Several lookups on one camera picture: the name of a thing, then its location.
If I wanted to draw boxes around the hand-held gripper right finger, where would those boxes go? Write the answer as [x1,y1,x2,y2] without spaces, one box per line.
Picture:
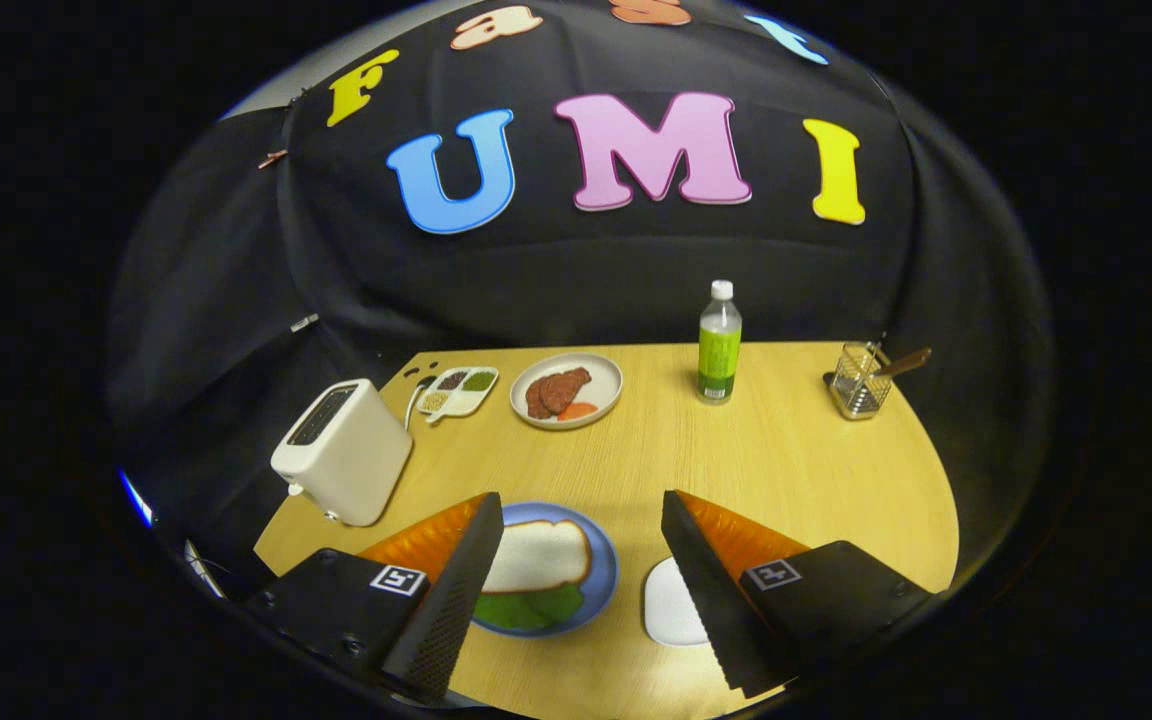
[661,490,937,700]

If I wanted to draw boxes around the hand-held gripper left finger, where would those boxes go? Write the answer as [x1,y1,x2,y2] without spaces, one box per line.
[244,492,506,705]

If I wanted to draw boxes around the green lettuce leaf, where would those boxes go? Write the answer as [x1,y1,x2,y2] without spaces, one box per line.
[473,583,586,631]

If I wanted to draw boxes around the plain white bread slice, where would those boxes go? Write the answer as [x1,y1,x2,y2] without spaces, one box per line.
[481,519,594,594]

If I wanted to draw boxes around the white square plate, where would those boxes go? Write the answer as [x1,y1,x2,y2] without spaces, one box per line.
[644,557,712,648]

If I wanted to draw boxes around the blue round plate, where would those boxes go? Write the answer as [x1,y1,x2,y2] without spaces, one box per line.
[471,502,619,637]

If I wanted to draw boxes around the white toaster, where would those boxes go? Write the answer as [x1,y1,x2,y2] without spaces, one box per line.
[270,378,414,528]

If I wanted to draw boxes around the white divided bean dish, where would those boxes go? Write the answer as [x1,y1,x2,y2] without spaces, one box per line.
[416,366,500,421]

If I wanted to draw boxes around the brown meat slices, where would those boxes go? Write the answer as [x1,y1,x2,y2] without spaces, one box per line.
[525,367,593,420]

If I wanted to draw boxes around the white office device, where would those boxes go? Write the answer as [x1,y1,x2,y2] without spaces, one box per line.
[183,540,227,601]

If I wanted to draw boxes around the green label drink bottle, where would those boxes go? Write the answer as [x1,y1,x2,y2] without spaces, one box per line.
[697,280,743,405]

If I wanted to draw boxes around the round cream plate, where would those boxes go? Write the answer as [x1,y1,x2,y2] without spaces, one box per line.
[510,352,624,431]

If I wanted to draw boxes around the computer monitor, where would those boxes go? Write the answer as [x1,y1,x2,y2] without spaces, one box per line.
[119,470,155,528]

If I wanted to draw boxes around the black backdrop cloth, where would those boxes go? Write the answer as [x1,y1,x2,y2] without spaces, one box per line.
[104,0,1057,601]

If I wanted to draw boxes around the white toaster cable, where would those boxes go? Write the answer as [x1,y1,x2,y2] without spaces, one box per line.
[404,376,437,433]

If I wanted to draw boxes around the wire mesh utensil holder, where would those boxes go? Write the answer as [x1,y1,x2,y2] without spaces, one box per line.
[829,342,892,421]

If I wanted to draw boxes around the wooden handled utensil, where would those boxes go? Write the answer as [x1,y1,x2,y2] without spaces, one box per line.
[822,347,933,386]

